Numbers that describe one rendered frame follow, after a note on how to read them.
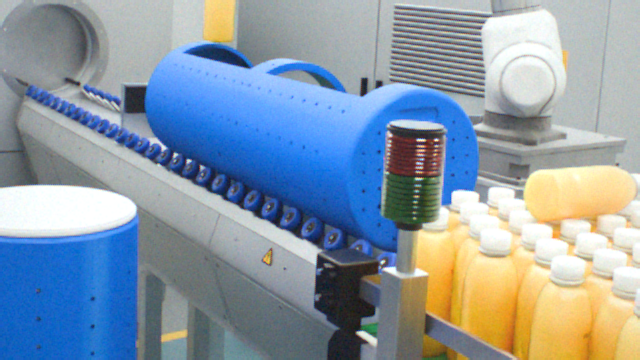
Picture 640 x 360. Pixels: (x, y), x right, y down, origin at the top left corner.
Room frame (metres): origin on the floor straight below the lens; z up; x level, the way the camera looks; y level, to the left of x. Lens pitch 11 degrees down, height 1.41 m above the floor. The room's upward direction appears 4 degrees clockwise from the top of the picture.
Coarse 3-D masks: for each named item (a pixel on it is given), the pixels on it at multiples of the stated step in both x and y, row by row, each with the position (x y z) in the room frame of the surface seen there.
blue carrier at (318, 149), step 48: (192, 48) 2.19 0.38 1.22; (192, 96) 1.99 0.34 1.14; (240, 96) 1.83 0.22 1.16; (288, 96) 1.71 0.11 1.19; (336, 96) 1.61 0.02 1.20; (384, 96) 1.53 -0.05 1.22; (432, 96) 1.56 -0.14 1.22; (192, 144) 1.99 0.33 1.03; (240, 144) 1.78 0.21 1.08; (288, 144) 1.63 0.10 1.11; (336, 144) 1.51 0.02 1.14; (384, 144) 1.51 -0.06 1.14; (288, 192) 1.66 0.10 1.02; (336, 192) 1.50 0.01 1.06; (384, 240) 1.52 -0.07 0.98
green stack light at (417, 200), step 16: (384, 176) 0.97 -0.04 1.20; (400, 176) 0.95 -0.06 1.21; (384, 192) 0.96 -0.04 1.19; (400, 192) 0.95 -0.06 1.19; (416, 192) 0.94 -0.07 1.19; (432, 192) 0.95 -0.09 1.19; (384, 208) 0.96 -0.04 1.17; (400, 208) 0.95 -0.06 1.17; (416, 208) 0.94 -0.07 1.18; (432, 208) 0.95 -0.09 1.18
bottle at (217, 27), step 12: (216, 0) 2.15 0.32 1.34; (228, 0) 2.16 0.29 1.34; (204, 12) 2.17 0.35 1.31; (216, 12) 2.15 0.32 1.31; (228, 12) 2.16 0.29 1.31; (204, 24) 2.17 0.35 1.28; (216, 24) 2.15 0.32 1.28; (228, 24) 2.16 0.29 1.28; (204, 36) 2.17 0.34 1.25; (216, 36) 2.15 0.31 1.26; (228, 36) 2.16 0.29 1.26
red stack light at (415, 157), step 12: (396, 144) 0.95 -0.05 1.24; (408, 144) 0.95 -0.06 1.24; (420, 144) 0.95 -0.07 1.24; (432, 144) 0.95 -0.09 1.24; (444, 144) 0.96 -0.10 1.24; (384, 156) 0.97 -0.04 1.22; (396, 156) 0.95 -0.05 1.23; (408, 156) 0.95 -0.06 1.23; (420, 156) 0.94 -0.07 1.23; (432, 156) 0.95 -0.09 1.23; (444, 156) 0.97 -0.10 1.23; (384, 168) 0.97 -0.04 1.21; (396, 168) 0.95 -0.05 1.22; (408, 168) 0.95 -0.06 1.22; (420, 168) 0.95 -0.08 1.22; (432, 168) 0.95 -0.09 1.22
